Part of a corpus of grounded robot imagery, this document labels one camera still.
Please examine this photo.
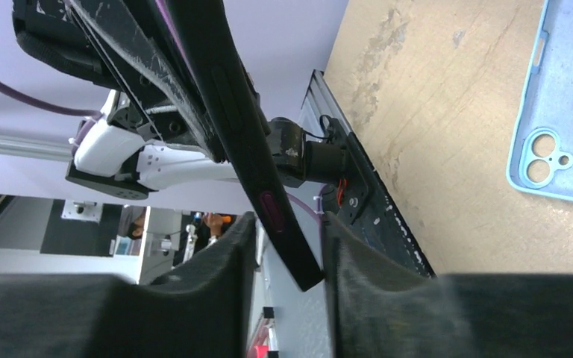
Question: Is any light blue phone case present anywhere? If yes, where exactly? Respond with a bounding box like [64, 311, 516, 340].
[506, 1, 573, 201]

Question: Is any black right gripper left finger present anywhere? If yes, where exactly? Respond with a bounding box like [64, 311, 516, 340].
[0, 212, 256, 357]

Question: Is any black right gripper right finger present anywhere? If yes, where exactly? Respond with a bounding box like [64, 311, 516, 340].
[322, 213, 573, 357]

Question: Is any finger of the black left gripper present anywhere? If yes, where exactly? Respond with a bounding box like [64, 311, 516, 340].
[69, 1, 227, 163]

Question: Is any black smartphone with purple edge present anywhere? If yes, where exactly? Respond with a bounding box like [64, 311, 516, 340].
[154, 1, 324, 292]

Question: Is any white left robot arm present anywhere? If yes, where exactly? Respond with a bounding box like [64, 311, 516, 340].
[66, 1, 346, 201]

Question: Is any aluminium frame rail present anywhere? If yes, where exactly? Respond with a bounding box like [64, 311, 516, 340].
[0, 135, 72, 162]

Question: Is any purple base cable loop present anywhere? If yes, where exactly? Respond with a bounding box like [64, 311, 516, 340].
[286, 183, 330, 228]

